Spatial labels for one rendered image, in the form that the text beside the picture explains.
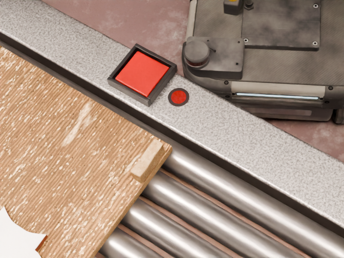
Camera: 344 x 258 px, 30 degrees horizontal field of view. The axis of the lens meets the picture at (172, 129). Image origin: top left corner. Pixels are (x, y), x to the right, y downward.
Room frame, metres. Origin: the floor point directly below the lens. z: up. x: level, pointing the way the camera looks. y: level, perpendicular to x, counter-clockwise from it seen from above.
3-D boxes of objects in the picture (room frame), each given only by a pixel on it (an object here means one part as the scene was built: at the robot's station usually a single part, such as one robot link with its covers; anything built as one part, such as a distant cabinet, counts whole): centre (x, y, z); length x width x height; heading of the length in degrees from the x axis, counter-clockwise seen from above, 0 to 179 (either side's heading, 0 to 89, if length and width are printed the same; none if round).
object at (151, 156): (0.37, 0.04, 0.95); 0.06 x 0.02 x 0.03; 136
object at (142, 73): (0.53, 0.03, 0.92); 0.06 x 0.06 x 0.01; 46
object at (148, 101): (0.53, 0.03, 0.92); 0.08 x 0.08 x 0.02; 46
